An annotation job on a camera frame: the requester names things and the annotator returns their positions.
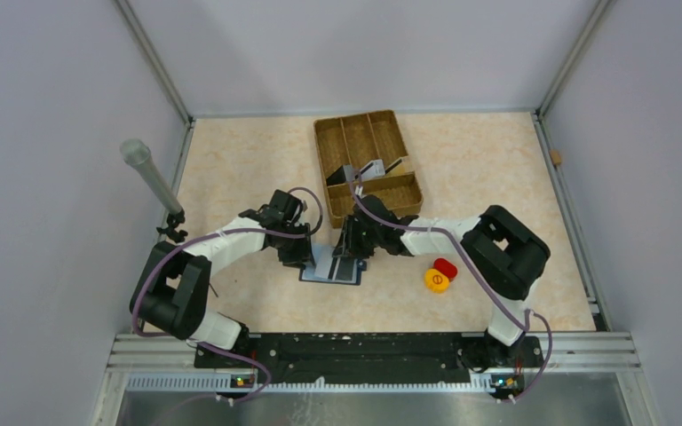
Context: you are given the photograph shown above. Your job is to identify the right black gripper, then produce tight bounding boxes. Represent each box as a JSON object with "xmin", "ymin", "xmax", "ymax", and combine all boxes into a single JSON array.
[{"xmin": 333, "ymin": 216, "xmax": 382, "ymax": 260}]

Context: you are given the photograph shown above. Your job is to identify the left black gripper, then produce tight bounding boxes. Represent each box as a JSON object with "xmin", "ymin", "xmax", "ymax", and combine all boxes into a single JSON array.
[{"xmin": 273, "ymin": 220, "xmax": 316, "ymax": 269}]

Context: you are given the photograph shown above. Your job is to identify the silver striped credit card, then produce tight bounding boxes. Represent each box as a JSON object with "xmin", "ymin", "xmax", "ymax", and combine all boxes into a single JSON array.
[{"xmin": 314, "ymin": 247, "xmax": 339, "ymax": 280}]

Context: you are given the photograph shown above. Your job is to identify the navy blue card holder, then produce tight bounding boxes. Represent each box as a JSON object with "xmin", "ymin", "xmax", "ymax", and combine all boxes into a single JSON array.
[{"xmin": 298, "ymin": 243, "xmax": 367, "ymax": 286}]

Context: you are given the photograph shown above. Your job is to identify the dark grey credit card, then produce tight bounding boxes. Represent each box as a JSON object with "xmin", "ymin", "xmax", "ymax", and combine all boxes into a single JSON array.
[{"xmin": 325, "ymin": 164, "xmax": 355, "ymax": 186}]

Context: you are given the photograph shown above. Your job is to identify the woven brown divided tray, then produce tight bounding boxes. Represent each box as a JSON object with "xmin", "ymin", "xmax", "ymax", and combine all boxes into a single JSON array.
[{"xmin": 313, "ymin": 109, "xmax": 424, "ymax": 229}]

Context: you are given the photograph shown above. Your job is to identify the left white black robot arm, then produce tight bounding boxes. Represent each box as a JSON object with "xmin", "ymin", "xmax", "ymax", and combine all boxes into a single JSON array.
[{"xmin": 130, "ymin": 189, "xmax": 322, "ymax": 367}]

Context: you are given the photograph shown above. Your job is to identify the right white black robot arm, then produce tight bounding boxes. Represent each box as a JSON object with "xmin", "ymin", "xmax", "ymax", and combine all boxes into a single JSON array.
[{"xmin": 333, "ymin": 195, "xmax": 551, "ymax": 366}]

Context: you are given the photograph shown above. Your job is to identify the silver card in tray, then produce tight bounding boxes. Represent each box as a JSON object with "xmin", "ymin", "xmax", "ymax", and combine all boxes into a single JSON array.
[{"xmin": 357, "ymin": 159, "xmax": 385, "ymax": 181}]

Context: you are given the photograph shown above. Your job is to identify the gold card in tray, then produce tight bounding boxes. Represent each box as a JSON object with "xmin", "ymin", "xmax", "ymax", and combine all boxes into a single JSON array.
[{"xmin": 385, "ymin": 156, "xmax": 411, "ymax": 177}]

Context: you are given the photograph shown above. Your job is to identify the yellow round toy block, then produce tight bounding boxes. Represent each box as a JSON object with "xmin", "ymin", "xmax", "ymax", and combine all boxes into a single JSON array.
[{"xmin": 424, "ymin": 268, "xmax": 450, "ymax": 294}]

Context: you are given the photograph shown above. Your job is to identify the red toy block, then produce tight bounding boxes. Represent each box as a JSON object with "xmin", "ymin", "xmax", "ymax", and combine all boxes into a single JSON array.
[{"xmin": 432, "ymin": 257, "xmax": 458, "ymax": 281}]

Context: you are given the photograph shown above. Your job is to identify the grey microphone on tripod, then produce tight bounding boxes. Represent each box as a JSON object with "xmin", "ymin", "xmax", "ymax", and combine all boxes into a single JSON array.
[{"xmin": 120, "ymin": 138, "xmax": 188, "ymax": 243}]

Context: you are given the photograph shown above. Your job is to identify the small brown block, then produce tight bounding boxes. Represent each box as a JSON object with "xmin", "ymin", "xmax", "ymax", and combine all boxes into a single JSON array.
[{"xmin": 549, "ymin": 149, "xmax": 562, "ymax": 167}]

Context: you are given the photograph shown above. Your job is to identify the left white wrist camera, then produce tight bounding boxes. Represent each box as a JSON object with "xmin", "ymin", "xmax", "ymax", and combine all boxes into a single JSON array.
[{"xmin": 289, "ymin": 198, "xmax": 307, "ymax": 223}]

